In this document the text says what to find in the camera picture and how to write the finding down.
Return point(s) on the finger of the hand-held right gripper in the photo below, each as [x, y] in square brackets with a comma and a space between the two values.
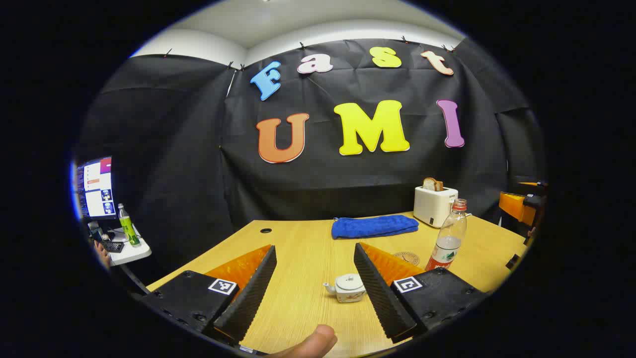
[530, 184]
[516, 208]

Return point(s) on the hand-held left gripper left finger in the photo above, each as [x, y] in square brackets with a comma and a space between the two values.
[251, 293]

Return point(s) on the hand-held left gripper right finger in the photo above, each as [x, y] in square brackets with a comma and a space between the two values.
[377, 293]

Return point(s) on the white floral teacup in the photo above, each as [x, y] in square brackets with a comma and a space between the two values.
[348, 295]

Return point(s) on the round brown coaster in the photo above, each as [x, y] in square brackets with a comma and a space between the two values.
[410, 258]

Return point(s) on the clear plastic water bottle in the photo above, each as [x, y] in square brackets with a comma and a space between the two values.
[449, 238]

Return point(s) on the green drink bottle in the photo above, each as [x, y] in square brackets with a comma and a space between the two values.
[128, 226]

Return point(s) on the small black object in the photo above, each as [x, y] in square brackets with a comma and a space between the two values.
[513, 261]

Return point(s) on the blue folded towel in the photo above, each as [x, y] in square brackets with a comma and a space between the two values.
[372, 226]

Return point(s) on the white toaster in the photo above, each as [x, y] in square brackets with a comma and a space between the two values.
[433, 205]

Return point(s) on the toasted bread slice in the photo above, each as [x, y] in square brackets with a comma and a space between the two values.
[432, 184]

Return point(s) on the white side table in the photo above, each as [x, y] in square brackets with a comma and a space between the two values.
[131, 252]

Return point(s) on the black keyboard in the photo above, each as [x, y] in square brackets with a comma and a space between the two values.
[112, 246]

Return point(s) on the black backdrop cloth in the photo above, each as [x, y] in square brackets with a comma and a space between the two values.
[174, 149]

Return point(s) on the computer monitor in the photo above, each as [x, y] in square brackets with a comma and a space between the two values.
[97, 189]

